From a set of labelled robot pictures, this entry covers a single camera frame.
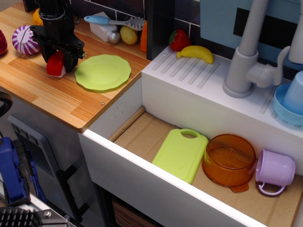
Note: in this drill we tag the yellow toy potato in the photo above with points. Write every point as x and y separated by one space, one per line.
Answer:
128 35

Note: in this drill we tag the dark red toy vegetable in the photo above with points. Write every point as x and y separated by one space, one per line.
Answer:
3 43

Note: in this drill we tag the red toy strawberry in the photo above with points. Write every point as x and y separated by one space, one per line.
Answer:
178 40

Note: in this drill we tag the light blue plastic cup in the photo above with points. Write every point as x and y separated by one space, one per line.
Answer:
293 99

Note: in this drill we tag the green plastic plate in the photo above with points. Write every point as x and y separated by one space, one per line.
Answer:
103 72

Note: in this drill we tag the white toy salt shaker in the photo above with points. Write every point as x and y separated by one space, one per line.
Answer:
107 33

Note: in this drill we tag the blue handled grey pasta spoon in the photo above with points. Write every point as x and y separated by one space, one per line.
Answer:
135 23

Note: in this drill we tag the red and white toy sushi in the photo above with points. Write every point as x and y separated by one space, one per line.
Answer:
55 66

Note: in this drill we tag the grey toy oven door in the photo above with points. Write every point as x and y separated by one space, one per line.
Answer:
59 149

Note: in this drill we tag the orange transparent toy pot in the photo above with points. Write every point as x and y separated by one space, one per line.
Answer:
229 161

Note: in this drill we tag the blue clamp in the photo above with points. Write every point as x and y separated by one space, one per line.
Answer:
19 174

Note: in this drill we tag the white toy sink unit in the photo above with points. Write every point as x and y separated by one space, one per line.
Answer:
187 93

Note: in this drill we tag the purple striped toy onion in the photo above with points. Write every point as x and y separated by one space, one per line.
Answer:
22 40

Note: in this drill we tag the black oven door handle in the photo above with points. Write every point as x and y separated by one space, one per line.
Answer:
63 176

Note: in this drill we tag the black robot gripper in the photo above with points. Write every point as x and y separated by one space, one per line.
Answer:
57 33

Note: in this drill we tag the orange toy pumpkin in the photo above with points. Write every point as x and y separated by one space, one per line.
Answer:
36 18

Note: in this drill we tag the purple plastic toy cup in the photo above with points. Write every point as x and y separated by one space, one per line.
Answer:
274 169

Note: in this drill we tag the yellow toy banana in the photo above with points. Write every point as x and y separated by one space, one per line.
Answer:
195 51

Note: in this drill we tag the orange toy carrot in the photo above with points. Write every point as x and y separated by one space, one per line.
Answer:
143 40

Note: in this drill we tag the green toy cutting board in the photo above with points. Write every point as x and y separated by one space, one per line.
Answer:
181 153

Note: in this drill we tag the light blue plastic bowl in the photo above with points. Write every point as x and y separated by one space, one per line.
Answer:
281 111

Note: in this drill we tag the grey toy faucet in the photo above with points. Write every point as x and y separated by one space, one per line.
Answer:
245 70

